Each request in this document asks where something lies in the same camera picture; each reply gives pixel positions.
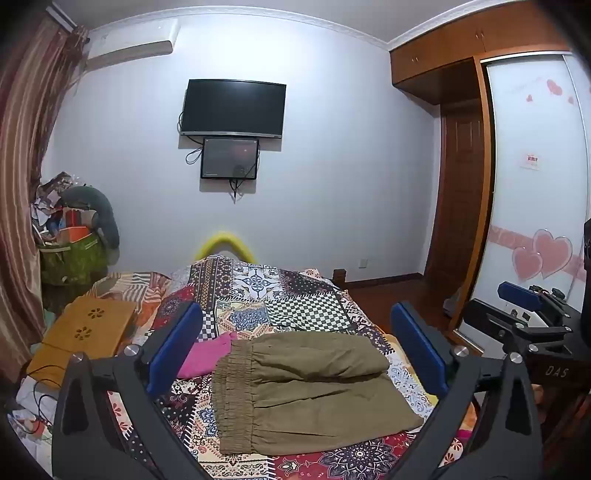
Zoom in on patchwork patterned blanket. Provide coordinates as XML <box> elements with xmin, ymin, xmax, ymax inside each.
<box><xmin>9</xmin><ymin>254</ymin><xmax>468</xmax><ymax>480</ymax></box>

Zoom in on bamboo lap desk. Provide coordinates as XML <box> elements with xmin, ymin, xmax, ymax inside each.
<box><xmin>26</xmin><ymin>294</ymin><xmax>139</xmax><ymax>389</ymax></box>

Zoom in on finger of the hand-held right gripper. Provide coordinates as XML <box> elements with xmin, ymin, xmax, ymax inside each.
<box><xmin>497</xmin><ymin>281</ymin><xmax>568</xmax><ymax>319</ymax></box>
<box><xmin>463</xmin><ymin>298</ymin><xmax>575</xmax><ymax>357</ymax></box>

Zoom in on yellow curved foam bar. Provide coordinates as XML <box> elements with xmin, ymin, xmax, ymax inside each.
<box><xmin>193</xmin><ymin>229</ymin><xmax>255</xmax><ymax>264</ymax></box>

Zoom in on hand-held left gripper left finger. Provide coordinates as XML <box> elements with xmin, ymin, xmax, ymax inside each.
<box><xmin>52</xmin><ymin>301</ymin><xmax>209</xmax><ymax>480</ymax></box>

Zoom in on wooden overhead cabinet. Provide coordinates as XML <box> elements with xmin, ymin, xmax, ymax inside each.
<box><xmin>389</xmin><ymin>4</ymin><xmax>570</xmax><ymax>106</ymax></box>

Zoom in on black monitor cable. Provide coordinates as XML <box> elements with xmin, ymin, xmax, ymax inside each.
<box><xmin>177</xmin><ymin>111</ymin><xmax>204</xmax><ymax>165</ymax></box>
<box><xmin>229</xmin><ymin>165</ymin><xmax>246</xmax><ymax>204</ymax></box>

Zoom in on thin black cable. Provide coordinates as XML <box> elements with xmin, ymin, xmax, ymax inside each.
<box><xmin>27</xmin><ymin>364</ymin><xmax>60</xmax><ymax>435</ymax></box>

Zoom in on grey long cushion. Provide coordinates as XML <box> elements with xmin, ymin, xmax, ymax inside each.
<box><xmin>61</xmin><ymin>185</ymin><xmax>122</xmax><ymax>251</ymax></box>

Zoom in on striped brown curtain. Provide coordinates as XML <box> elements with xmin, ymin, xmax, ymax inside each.
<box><xmin>0</xmin><ymin>13</ymin><xmax>89</xmax><ymax>372</ymax></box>

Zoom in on green fabric bag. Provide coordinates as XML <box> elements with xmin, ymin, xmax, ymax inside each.
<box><xmin>39</xmin><ymin>230</ymin><xmax>110</xmax><ymax>288</ymax></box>

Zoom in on pink folded garment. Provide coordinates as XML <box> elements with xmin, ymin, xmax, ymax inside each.
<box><xmin>178</xmin><ymin>331</ymin><xmax>239</xmax><ymax>380</ymax></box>

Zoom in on small black wall monitor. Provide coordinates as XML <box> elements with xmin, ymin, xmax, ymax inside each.
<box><xmin>200</xmin><ymin>136</ymin><xmax>260</xmax><ymax>181</ymax></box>

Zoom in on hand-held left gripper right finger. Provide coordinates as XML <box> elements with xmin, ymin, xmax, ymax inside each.
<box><xmin>388</xmin><ymin>301</ymin><xmax>543</xmax><ymax>480</ymax></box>

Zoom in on olive green pants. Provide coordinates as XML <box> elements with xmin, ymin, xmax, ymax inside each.
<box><xmin>211</xmin><ymin>331</ymin><xmax>424</xmax><ymax>456</ymax></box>

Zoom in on white air conditioner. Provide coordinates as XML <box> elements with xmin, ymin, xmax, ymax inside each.
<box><xmin>85</xmin><ymin>18</ymin><xmax>181</xmax><ymax>73</ymax></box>

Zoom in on pile of mixed clutter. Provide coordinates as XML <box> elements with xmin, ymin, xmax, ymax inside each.
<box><xmin>30</xmin><ymin>171</ymin><xmax>100</xmax><ymax>246</ymax></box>

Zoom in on black wall television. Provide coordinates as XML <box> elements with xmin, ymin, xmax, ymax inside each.
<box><xmin>178</xmin><ymin>78</ymin><xmax>287</xmax><ymax>140</ymax></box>

